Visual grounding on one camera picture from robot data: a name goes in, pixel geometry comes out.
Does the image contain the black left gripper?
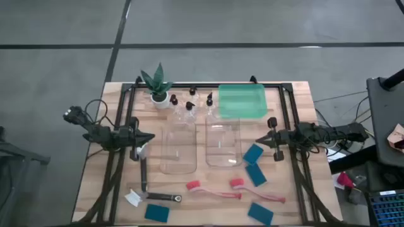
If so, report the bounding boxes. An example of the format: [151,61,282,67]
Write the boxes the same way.
[118,116,155,161]

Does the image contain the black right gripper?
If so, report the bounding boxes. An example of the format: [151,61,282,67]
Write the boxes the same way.
[256,117,297,162]

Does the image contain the blue rectangular sponge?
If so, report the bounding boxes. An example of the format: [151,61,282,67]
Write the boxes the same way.
[242,143,264,166]
[244,163,268,187]
[247,202,275,226]
[144,203,170,223]

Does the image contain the black-handled white bristle brush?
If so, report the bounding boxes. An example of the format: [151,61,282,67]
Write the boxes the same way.
[135,143,149,193]

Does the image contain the clear plastic storage bin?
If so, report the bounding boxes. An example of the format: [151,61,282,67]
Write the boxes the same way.
[205,117,244,168]
[160,121,198,175]

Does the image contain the clear pump bottle black top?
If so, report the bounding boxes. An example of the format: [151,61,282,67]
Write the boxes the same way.
[182,101,199,125]
[169,93,186,122]
[203,91,220,120]
[186,85,201,105]

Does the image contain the red dish brush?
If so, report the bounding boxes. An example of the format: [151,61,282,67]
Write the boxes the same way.
[185,180,243,201]
[229,178,287,204]

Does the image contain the black loop-handled white bristle brush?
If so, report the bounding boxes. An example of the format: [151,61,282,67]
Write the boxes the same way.
[124,188,183,208]

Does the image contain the green plant in white pot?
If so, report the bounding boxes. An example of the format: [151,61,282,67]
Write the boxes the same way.
[140,62,174,110]

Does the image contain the translucent green plastic tray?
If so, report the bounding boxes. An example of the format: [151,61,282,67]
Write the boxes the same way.
[217,83,268,120]

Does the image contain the white paper sheet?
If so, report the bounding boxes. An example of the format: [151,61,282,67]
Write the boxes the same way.
[326,148,348,163]

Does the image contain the small red object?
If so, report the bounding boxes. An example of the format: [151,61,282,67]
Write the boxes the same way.
[336,172,355,190]

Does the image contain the black floor beam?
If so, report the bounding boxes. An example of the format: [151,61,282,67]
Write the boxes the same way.
[328,144,378,175]

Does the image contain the dark grey cart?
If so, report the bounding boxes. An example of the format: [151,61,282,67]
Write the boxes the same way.
[365,77,404,168]

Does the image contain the dark grey stand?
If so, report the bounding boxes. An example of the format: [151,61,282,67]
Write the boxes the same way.
[0,125,51,227]

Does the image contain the brown cardboard piece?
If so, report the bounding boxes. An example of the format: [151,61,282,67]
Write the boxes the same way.
[387,123,404,149]

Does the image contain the black pole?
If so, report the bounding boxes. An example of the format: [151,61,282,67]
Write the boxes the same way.
[380,68,404,91]

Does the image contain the blue-lit keyboard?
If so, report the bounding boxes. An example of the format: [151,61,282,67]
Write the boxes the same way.
[367,189,404,227]

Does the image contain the black metal table frame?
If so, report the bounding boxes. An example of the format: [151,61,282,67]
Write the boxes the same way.
[75,75,343,227]

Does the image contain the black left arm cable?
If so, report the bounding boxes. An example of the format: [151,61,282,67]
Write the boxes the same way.
[83,99,110,127]

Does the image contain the thin black floor cable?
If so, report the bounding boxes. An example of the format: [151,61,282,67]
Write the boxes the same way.
[314,90,370,103]

